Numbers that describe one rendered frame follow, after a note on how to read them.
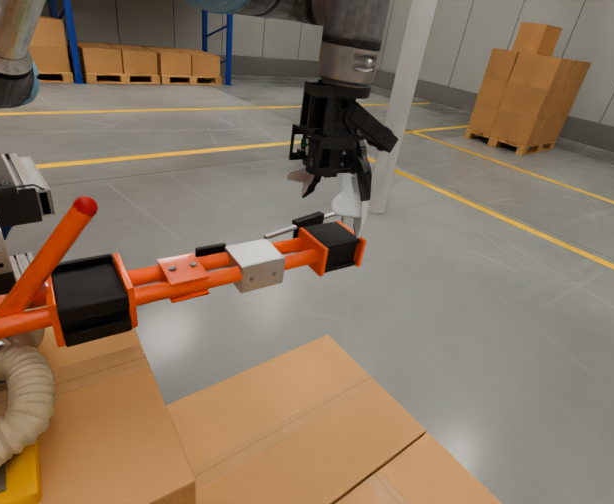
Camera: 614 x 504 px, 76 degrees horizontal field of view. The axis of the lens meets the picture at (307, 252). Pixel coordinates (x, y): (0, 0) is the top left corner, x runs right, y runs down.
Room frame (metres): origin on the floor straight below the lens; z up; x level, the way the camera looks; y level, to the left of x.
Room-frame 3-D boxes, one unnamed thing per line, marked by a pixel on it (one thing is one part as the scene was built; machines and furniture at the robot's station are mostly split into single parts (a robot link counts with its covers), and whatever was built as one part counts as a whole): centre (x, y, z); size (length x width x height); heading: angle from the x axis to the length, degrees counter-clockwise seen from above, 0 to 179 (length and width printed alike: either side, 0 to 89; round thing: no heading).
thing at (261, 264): (0.49, 0.07, 1.07); 0.07 x 0.07 x 0.04; 37
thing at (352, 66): (0.56, -0.02, 1.34); 0.08 x 0.08 x 0.05
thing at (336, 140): (0.56, -0.01, 1.26); 0.09 x 0.08 x 0.12; 127
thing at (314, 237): (0.57, -0.04, 1.07); 0.08 x 0.07 x 0.05; 127
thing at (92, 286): (0.36, 0.25, 1.07); 0.10 x 0.08 x 0.06; 37
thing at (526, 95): (6.95, -3.09, 0.87); 1.20 x 1.01 x 1.74; 134
